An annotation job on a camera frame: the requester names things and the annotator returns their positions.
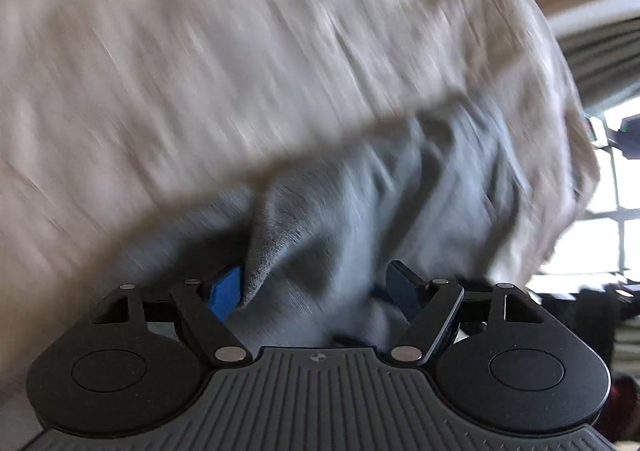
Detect light blue-grey pants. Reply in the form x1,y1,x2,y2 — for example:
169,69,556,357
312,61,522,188
107,99,529,350

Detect white floral bedspread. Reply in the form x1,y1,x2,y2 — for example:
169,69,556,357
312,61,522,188
0,0,601,412

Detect window with frame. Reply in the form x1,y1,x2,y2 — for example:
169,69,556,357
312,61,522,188
528,98,639,294

